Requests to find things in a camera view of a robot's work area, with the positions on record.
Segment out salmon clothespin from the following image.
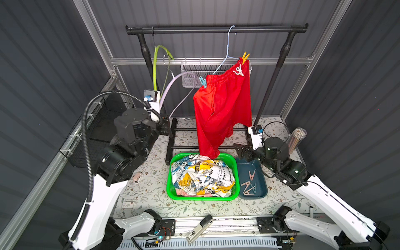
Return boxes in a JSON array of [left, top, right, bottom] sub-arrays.
[[249, 170, 256, 181]]

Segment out pink clothespin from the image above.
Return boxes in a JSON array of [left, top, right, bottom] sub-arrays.
[[241, 181, 251, 187], [132, 172, 141, 183]]

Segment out teal clothespin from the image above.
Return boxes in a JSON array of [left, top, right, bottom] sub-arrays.
[[248, 185, 257, 194]]

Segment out beige clothespin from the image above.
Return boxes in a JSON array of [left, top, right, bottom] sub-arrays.
[[243, 187, 255, 196]]

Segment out comic print shorts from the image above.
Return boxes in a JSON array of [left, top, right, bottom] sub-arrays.
[[171, 154, 236, 198]]

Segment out red shorts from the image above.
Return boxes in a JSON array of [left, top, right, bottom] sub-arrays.
[[193, 58, 252, 159]]

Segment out lilac plastic hanger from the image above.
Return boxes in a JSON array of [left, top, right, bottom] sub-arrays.
[[157, 55, 198, 118]]

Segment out blue clothespin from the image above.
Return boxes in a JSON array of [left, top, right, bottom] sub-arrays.
[[199, 77, 207, 88]]

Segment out green plastic hanger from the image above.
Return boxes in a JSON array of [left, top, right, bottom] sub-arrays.
[[152, 44, 175, 91]]

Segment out yellow clothespin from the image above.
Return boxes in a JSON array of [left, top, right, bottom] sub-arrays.
[[242, 52, 250, 64]]

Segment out light blue wire hanger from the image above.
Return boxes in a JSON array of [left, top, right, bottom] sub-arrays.
[[213, 25, 239, 75]]

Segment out pink tie-dye shorts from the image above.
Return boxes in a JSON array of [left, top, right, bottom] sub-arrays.
[[175, 189, 197, 197]]

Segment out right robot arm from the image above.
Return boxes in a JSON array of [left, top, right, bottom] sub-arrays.
[[234, 137, 390, 250]]

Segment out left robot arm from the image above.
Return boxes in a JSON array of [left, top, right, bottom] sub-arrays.
[[59, 91, 165, 250]]

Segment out green plastic basket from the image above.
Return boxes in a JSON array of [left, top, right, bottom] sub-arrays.
[[166, 152, 241, 201]]

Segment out dark teal tray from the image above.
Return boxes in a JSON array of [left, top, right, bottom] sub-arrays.
[[235, 158, 268, 200]]

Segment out clear tube of sticks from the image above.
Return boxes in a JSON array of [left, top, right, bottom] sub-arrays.
[[286, 128, 307, 154]]

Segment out fallen pink clothespin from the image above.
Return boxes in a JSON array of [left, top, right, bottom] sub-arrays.
[[132, 172, 141, 183]]

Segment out silver black handheld device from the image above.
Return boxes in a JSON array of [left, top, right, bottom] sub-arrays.
[[186, 215, 214, 244]]

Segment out black clothes rack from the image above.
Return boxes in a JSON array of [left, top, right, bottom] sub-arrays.
[[126, 23, 309, 165]]

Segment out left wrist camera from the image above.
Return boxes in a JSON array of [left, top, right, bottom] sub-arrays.
[[143, 90, 161, 124]]

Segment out black wire wall basket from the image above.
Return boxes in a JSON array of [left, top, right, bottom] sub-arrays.
[[61, 94, 134, 168]]

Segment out white wire wall basket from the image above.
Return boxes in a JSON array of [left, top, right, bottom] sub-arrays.
[[180, 60, 244, 88]]

